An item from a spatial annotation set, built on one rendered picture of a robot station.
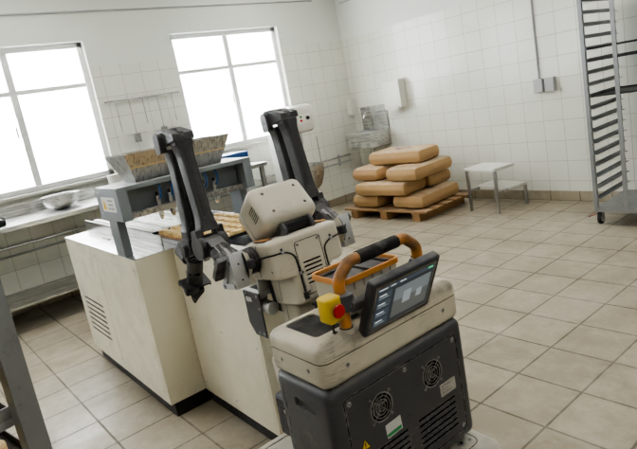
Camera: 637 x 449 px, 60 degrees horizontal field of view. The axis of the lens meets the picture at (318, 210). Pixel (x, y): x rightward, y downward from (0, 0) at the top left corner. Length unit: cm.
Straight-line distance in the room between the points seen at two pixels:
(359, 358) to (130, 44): 504
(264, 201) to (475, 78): 476
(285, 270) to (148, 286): 117
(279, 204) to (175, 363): 135
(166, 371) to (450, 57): 473
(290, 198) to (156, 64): 452
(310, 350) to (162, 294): 146
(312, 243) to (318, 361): 48
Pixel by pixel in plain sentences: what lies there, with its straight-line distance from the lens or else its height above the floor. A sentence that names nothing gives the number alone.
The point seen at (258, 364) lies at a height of 41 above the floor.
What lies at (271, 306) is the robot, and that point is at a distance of 187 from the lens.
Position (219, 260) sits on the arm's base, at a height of 99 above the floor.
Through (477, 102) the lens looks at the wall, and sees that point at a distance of 633.
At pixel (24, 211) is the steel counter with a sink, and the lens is 565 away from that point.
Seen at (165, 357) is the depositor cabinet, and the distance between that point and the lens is 288.
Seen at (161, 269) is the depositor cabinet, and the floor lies 75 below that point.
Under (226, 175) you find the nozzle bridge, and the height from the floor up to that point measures 110.
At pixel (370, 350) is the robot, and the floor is 74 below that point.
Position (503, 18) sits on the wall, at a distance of 610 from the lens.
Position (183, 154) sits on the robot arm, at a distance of 182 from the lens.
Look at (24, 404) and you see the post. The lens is 91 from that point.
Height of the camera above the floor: 141
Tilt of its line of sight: 11 degrees down
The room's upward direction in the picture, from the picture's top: 11 degrees counter-clockwise
